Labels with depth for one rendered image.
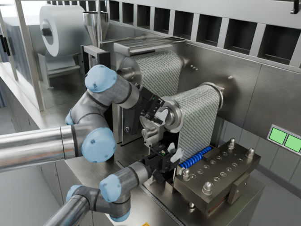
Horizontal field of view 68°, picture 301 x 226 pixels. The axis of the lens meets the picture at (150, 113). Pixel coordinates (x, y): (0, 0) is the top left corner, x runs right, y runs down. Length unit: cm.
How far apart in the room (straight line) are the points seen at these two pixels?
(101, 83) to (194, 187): 53
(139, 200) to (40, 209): 137
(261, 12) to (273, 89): 28
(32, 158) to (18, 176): 209
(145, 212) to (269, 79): 70
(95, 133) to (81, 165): 68
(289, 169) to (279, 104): 164
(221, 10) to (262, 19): 18
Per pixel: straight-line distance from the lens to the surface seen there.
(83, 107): 61
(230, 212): 104
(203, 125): 98
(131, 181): 75
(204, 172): 97
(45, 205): 226
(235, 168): 103
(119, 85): 61
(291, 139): 101
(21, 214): 227
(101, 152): 51
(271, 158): 263
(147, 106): 73
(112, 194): 73
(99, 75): 58
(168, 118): 84
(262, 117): 103
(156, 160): 81
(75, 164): 119
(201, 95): 93
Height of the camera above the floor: 168
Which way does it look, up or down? 30 degrees down
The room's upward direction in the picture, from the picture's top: 3 degrees clockwise
